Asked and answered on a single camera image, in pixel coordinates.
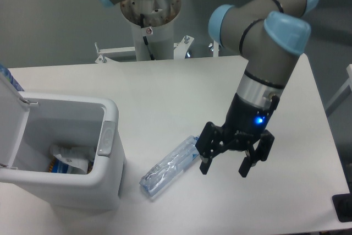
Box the white trash can lid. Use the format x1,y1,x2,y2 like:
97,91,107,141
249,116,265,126
1,75,30,167

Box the white paper wrapper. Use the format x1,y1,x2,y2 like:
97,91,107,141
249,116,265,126
49,145,95,163

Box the white plastic trash can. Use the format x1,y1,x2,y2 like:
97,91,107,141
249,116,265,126
1,92,125,210

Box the black clamp at table edge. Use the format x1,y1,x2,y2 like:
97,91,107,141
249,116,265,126
332,193,351,222

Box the black cable on pedestal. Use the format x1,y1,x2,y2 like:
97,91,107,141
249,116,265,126
140,13,155,61

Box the crushed clear plastic bottle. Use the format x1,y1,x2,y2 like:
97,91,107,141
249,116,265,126
139,135,199,198

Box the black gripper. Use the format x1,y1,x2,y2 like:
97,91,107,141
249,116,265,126
196,94,277,177

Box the blue patterned item behind lid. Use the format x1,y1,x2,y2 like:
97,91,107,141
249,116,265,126
0,64,24,91

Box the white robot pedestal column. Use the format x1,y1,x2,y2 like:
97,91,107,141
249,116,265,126
120,0,181,61

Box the white metal base frame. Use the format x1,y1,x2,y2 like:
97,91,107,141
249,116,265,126
95,35,222,64

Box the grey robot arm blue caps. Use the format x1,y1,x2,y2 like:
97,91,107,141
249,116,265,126
100,0,319,177

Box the white frame at right edge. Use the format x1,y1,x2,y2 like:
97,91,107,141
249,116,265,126
325,64,351,117

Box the blue yellow snack package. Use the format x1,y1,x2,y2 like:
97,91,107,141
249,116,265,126
48,157,94,174

